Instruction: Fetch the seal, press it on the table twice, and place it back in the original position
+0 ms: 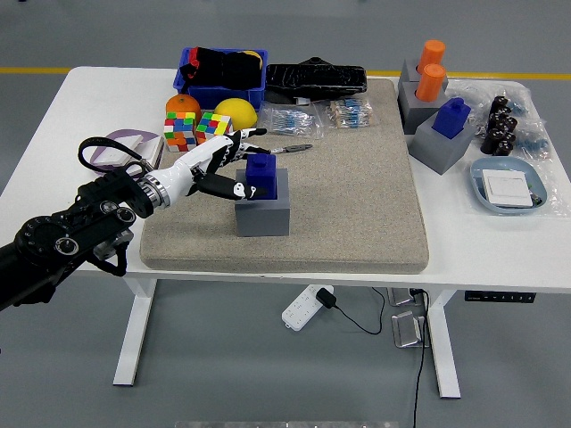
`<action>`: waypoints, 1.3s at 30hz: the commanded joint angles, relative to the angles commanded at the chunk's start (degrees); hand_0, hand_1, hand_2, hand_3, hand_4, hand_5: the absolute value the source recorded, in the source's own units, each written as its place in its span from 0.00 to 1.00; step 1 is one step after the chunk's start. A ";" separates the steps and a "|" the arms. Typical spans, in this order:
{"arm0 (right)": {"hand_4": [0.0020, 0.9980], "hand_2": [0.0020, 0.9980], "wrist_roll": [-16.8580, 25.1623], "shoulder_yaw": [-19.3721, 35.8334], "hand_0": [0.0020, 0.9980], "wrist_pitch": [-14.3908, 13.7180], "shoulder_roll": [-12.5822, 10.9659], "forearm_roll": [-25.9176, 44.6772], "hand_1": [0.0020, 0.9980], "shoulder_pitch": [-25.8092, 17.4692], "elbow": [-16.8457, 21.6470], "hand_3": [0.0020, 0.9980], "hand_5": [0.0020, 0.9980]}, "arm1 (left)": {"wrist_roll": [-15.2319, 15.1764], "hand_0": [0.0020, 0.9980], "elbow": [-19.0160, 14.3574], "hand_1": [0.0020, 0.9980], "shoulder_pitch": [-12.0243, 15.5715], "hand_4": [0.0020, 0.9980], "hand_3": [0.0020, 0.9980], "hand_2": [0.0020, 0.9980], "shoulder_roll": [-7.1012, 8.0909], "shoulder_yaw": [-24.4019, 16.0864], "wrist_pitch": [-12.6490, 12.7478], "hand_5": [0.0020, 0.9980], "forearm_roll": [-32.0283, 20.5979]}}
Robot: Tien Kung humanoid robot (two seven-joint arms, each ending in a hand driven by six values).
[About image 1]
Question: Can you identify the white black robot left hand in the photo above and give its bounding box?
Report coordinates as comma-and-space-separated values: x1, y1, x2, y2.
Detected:
153, 127, 272, 209

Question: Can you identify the blue square seal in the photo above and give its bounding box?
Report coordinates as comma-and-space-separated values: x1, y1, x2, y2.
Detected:
432, 97, 473, 140
244, 153, 280, 201

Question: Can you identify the grey seal holder box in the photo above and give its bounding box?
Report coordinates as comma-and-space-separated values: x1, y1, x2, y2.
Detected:
234, 167, 292, 238
396, 81, 447, 135
409, 111, 477, 175
398, 58, 450, 86

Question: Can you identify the orange cylinder seal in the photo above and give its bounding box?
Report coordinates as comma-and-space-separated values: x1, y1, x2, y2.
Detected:
417, 39, 447, 75
415, 62, 447, 103

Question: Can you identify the scrambled rubik's cube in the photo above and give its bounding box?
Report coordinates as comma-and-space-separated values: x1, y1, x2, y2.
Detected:
194, 111, 234, 146
162, 111, 198, 153

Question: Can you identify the orange fruit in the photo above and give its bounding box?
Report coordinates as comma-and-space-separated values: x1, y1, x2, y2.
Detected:
165, 93, 203, 121

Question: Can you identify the purple tray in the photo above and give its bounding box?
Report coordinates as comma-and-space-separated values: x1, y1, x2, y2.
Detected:
90, 128, 165, 170

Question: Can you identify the yellow lemon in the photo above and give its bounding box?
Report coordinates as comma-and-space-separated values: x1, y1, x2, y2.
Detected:
213, 97, 259, 133

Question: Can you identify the blue plastic bin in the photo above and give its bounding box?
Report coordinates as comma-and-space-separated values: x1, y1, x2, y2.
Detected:
172, 46, 269, 111

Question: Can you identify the black cloth bundle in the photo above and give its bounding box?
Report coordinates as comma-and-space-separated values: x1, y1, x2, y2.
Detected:
178, 45, 263, 90

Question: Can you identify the bag of blue resistors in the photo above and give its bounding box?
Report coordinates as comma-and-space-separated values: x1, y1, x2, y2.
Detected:
257, 101, 323, 140

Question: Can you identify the black plastic tray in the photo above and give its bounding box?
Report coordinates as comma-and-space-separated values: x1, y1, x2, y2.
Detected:
265, 56, 369, 102

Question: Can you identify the white table leg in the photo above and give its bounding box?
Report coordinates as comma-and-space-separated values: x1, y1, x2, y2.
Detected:
426, 289, 461, 399
112, 278, 158, 387

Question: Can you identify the grey-brown table mat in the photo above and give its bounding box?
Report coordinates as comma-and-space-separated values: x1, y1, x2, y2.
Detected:
138, 78, 431, 274

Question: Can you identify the bag of tan resistors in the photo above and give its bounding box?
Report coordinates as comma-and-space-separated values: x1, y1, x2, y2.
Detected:
314, 96, 379, 130

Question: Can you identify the white power strip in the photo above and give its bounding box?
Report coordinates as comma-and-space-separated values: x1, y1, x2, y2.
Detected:
280, 284, 335, 333

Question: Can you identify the metal floor plate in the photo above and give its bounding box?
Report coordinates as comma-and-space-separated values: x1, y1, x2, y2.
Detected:
386, 287, 425, 308
391, 310, 430, 349

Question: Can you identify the light blue tray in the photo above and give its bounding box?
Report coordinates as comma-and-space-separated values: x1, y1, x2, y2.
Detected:
470, 156, 549, 217

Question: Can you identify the black table control panel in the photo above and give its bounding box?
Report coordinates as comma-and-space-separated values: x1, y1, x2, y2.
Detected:
463, 290, 536, 303

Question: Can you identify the clear bag of components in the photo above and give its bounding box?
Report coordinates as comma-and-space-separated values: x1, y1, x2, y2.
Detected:
447, 78, 570, 218

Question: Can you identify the white switch panel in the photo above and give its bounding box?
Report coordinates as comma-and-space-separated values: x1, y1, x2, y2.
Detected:
480, 169, 536, 210
94, 133, 145, 168
136, 136, 165, 166

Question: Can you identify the black adapter cable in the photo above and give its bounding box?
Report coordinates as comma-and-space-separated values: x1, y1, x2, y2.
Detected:
332, 287, 387, 336

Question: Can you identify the black power cable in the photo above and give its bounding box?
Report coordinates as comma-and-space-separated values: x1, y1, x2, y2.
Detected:
409, 289, 432, 428

